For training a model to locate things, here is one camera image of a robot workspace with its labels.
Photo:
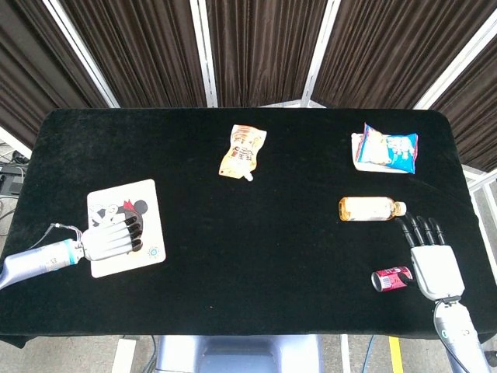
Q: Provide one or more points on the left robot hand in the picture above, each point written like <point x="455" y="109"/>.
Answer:
<point x="108" y="241"/>

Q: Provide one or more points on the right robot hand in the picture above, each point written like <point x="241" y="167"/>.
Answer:
<point x="436" y="272"/>

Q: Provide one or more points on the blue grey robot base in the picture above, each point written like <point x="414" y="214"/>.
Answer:
<point x="240" y="355"/>

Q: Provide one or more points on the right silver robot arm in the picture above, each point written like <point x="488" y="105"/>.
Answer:
<point x="458" y="334"/>

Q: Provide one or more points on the white cartoon mouse board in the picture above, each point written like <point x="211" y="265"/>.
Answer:
<point x="151" y="202"/>

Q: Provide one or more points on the red soda can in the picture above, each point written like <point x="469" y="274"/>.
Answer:
<point x="388" y="277"/>

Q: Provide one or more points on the amber tea bottle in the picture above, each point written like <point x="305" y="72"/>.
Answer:
<point x="369" y="209"/>

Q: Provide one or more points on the yellow floor tape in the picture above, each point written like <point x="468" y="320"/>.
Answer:
<point x="395" y="355"/>

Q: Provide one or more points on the black power strip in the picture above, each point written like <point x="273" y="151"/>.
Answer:
<point x="11" y="178"/>

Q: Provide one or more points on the white table leg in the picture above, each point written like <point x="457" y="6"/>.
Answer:
<point x="123" y="355"/>
<point x="345" y="353"/>

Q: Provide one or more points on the blue white snack bag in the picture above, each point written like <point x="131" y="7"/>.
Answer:
<point x="388" y="149"/>

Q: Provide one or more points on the black velvet tablecloth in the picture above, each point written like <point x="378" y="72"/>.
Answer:
<point x="252" y="241"/>

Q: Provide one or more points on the orange spouted drink pouch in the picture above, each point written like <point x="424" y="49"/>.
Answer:
<point x="242" y="151"/>

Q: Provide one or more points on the brown pleated curtain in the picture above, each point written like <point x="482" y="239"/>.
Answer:
<point x="35" y="70"/>
<point x="264" y="50"/>
<point x="388" y="50"/>
<point x="143" y="50"/>
<point x="473" y="101"/>

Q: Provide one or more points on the white partition frame post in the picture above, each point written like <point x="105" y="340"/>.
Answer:
<point x="206" y="58"/>
<point x="454" y="66"/>
<point x="316" y="58"/>
<point x="81" y="54"/>

